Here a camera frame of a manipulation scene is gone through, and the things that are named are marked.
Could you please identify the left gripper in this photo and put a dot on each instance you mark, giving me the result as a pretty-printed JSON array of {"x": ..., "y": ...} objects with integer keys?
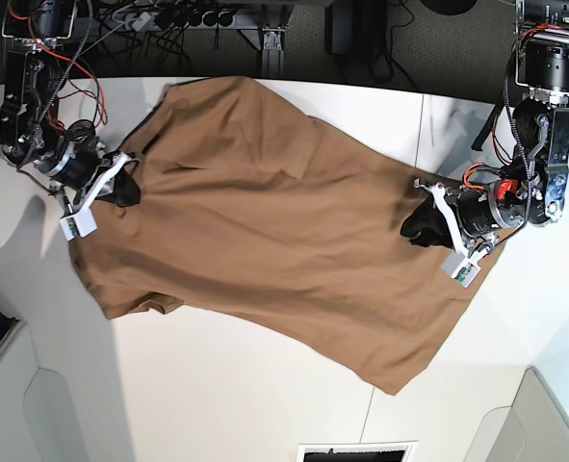
[{"x": 466, "y": 219}]

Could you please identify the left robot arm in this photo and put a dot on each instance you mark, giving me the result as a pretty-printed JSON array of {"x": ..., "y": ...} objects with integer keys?
[{"x": 535, "y": 99}]

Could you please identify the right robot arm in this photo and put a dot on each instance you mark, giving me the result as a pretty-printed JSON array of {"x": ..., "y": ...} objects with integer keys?
[{"x": 36, "y": 71}]

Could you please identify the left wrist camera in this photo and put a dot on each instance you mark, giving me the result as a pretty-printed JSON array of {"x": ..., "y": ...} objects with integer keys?
[{"x": 462, "y": 269}]

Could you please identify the aluminium table leg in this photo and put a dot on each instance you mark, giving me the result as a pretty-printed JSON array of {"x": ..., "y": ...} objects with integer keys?
[{"x": 272, "y": 53}]

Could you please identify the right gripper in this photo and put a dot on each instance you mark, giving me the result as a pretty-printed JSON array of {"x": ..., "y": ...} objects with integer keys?
[{"x": 85, "y": 168}]

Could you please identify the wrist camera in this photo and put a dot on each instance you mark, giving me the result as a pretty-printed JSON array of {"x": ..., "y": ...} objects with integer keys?
[
  {"x": 462, "y": 269},
  {"x": 78, "y": 225}
]

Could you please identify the white framed floor vent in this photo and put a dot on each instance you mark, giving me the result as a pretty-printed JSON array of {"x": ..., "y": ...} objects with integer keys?
[{"x": 394, "y": 451}]

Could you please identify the brown t-shirt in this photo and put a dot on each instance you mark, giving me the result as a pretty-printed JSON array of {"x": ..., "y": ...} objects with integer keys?
[{"x": 254, "y": 209}]

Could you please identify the black power adapter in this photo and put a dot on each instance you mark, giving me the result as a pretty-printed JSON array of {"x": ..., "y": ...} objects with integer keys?
[{"x": 338, "y": 27}]

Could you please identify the white power strip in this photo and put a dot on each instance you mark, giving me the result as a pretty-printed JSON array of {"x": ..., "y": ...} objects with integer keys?
[{"x": 137, "y": 22}]

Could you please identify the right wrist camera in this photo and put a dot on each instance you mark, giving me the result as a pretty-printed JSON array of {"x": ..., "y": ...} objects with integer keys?
[{"x": 78, "y": 225}]

